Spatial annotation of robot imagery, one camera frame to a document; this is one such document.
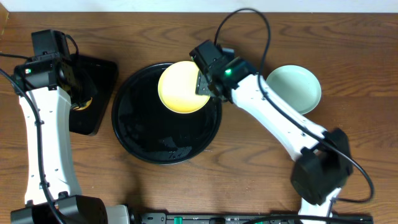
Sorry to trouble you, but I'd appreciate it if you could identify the black rectangular tray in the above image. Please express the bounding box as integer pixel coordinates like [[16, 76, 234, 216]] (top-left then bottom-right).
[[69, 54, 119, 136]]

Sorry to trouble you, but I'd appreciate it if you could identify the green and yellow sponge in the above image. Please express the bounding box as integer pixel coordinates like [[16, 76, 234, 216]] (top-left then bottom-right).
[[73, 98, 93, 111]]

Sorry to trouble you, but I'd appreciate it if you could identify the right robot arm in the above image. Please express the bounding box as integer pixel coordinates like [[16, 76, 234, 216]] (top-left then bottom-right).
[[190, 40, 353, 218]]

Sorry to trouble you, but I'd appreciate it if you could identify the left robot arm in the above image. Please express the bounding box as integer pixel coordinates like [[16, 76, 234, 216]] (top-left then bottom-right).
[[11, 29, 118, 223]]

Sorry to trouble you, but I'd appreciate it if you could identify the yellow plate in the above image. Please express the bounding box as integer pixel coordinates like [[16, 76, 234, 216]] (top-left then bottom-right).
[[157, 61, 210, 114]]

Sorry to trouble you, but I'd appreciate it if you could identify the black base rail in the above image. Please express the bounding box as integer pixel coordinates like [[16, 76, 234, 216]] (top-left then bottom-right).
[[107, 203, 374, 224]]

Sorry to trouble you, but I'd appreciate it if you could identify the black round tray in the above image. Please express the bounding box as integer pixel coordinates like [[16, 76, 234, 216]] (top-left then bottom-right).
[[111, 63, 222, 165]]

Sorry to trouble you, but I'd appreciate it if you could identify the right black cable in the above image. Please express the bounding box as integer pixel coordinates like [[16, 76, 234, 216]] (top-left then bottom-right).
[[213, 7, 375, 205]]

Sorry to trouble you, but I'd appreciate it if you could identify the light blue plate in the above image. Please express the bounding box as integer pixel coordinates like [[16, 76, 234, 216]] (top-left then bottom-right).
[[266, 65, 322, 114]]

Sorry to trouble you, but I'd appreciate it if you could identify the black cable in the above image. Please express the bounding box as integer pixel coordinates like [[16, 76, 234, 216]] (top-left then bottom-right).
[[0, 34, 80, 224], [213, 7, 375, 205]]

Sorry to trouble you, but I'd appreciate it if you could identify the left black cable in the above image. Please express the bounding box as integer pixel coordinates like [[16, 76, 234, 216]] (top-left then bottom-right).
[[0, 34, 80, 224]]

